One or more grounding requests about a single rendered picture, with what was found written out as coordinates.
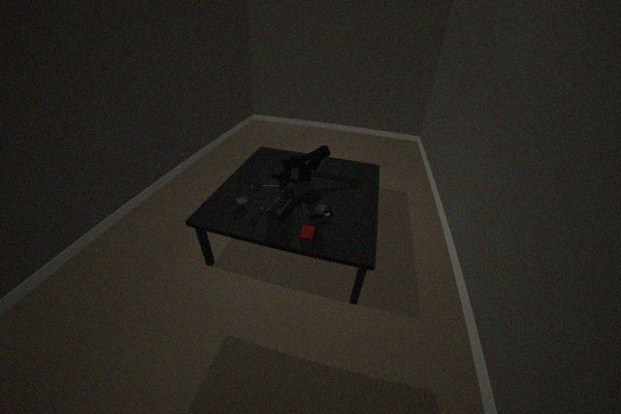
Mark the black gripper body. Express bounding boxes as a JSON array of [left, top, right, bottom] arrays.
[[271, 169, 298, 184]]

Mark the red block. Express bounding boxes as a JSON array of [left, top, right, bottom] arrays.
[[300, 225, 315, 241]]

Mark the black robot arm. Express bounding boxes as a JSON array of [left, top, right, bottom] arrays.
[[279, 145, 331, 177]]

